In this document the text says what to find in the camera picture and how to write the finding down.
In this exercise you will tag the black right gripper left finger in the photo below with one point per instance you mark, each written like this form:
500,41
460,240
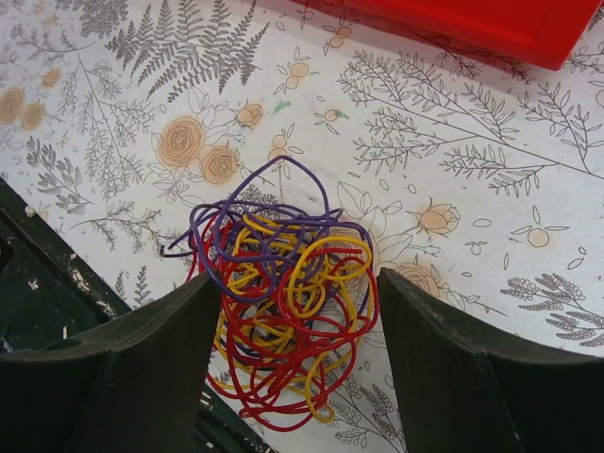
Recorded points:
130,385

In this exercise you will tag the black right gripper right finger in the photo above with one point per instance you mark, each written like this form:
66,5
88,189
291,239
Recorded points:
463,385

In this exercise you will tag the floral patterned table mat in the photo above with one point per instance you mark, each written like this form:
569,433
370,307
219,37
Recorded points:
480,178

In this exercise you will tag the red plastic bin right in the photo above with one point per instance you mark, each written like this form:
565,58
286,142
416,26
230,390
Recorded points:
542,33

